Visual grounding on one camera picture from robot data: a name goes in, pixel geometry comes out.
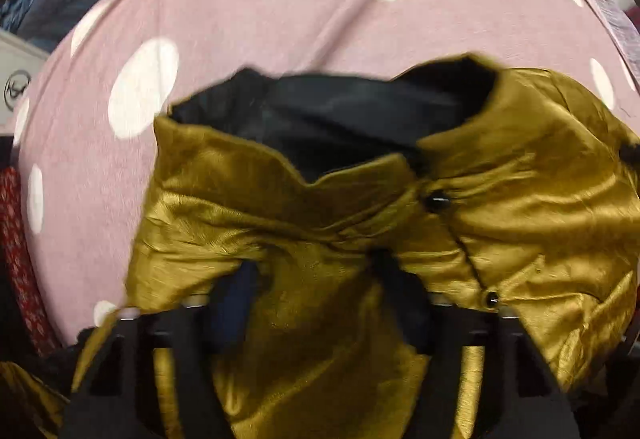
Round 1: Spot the red floral folded garment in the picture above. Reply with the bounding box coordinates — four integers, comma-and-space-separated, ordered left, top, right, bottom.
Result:
1, 167, 61, 358

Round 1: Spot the mauve knitted blanket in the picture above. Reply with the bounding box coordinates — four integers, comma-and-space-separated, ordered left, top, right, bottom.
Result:
588, 0, 639, 91

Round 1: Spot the gold satin jacket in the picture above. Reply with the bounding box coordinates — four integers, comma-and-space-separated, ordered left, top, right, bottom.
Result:
1, 54, 639, 438

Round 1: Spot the white machine cabinet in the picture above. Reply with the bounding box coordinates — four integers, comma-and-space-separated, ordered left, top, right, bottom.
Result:
0, 30, 49, 139

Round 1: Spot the pink polka dot bedsheet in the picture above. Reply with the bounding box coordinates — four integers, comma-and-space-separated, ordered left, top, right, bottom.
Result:
12, 0, 639, 343

